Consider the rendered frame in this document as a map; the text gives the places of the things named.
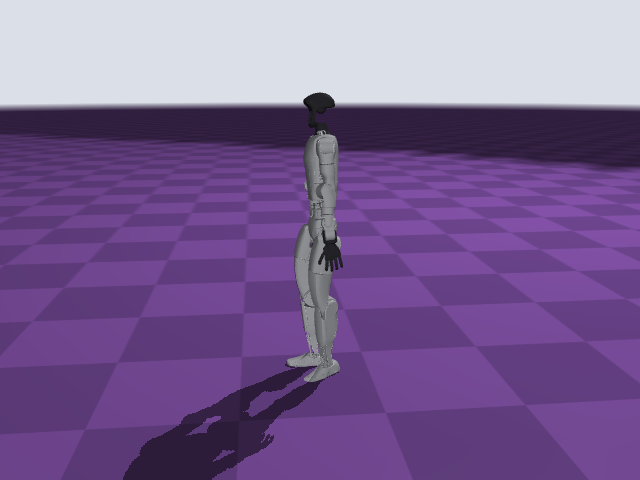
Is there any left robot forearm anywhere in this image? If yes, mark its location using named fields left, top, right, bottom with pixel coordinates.
left=320, top=184, right=336, bottom=241

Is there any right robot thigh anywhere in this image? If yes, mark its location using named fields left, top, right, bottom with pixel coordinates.
left=294, top=224, right=314, bottom=306

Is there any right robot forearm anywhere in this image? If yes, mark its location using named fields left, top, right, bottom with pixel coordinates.
left=307, top=195, right=320, bottom=215

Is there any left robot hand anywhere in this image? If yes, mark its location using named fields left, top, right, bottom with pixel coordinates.
left=318, top=229, right=343, bottom=272

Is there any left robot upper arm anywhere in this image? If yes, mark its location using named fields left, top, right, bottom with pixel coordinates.
left=316, top=138, right=336, bottom=199

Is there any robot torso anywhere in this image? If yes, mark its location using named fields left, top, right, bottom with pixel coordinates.
left=303, top=130, right=338, bottom=240

